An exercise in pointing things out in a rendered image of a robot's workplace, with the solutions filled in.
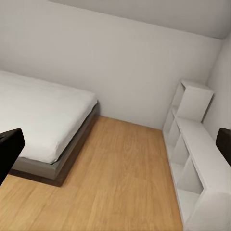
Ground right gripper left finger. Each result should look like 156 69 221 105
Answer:
0 128 25 186

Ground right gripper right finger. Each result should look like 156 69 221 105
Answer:
216 128 231 166

